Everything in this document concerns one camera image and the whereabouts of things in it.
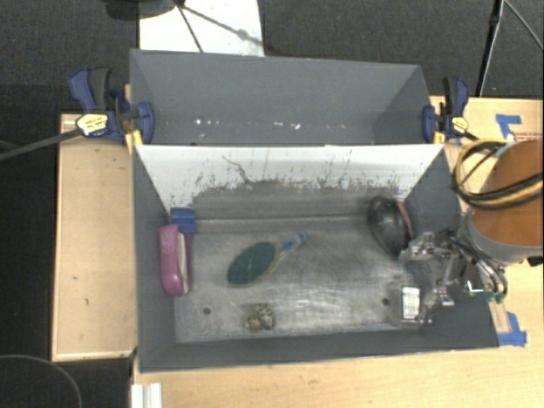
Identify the pink and white plastic object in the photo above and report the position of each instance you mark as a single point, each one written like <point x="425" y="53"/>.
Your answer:
<point x="172" y="266"/>

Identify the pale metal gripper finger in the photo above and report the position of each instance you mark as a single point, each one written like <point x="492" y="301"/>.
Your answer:
<point x="411" y="304"/>
<point x="418" y="247"/>

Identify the black rounded object red trim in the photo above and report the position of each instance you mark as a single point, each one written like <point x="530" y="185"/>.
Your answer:
<point x="387" y="223"/>

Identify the grey metal bin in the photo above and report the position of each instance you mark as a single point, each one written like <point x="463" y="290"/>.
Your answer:
<point x="272" y="100"/>

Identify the pale wood flat board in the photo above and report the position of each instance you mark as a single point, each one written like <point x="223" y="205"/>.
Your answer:
<point x="95" y="236"/>

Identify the speckled beige small toy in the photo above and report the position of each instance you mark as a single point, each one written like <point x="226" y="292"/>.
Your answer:
<point x="260" y="317"/>

